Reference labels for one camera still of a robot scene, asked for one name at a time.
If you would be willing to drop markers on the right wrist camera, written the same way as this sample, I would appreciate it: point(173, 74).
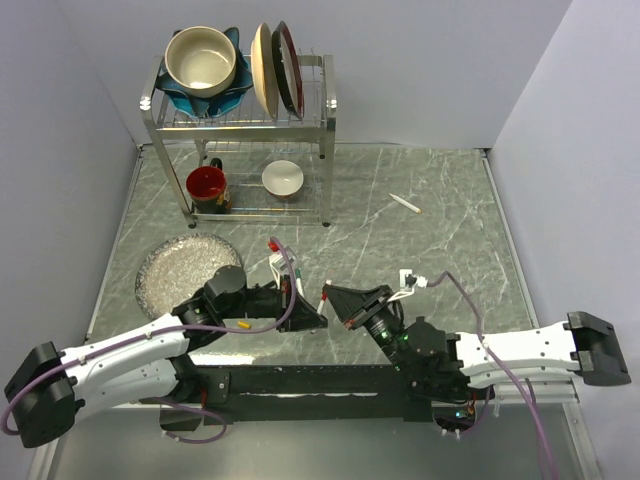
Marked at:
point(408, 283)

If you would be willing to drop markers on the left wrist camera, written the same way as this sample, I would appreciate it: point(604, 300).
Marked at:
point(280, 265)

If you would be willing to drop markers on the cream plate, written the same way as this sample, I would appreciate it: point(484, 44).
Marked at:
point(263, 71)

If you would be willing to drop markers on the white pen green tip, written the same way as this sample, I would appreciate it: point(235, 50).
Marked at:
point(299, 286)

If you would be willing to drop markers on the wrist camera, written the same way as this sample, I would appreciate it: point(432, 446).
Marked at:
point(408, 283)
point(280, 265)

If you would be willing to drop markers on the red and black mug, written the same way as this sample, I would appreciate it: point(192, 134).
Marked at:
point(208, 188)

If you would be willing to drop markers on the speckled grey plate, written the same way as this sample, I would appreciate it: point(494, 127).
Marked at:
point(175, 269)

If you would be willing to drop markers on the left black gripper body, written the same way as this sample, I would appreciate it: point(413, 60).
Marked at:
point(265, 300)

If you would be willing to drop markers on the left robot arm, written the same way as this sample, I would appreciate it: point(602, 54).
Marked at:
point(53, 389)

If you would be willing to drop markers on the white pen yellow tip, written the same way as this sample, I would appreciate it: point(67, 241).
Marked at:
point(405, 203)

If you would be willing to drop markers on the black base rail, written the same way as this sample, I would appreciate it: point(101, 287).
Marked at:
point(246, 393)

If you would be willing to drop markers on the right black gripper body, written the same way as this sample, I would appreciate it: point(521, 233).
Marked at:
point(383, 328)

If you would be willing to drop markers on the beige ceramic bowl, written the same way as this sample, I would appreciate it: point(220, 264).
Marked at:
point(202, 60)

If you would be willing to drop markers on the small white bowl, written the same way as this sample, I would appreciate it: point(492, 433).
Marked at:
point(282, 178)

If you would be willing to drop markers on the blue scalloped dish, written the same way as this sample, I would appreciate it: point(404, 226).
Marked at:
point(219, 104)

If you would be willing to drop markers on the metal dish rack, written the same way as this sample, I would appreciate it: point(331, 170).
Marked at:
point(247, 140)

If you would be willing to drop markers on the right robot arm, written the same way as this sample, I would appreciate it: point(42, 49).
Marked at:
point(449, 366)

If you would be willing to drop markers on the black red-rimmed plate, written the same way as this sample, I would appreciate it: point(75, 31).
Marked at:
point(287, 70)

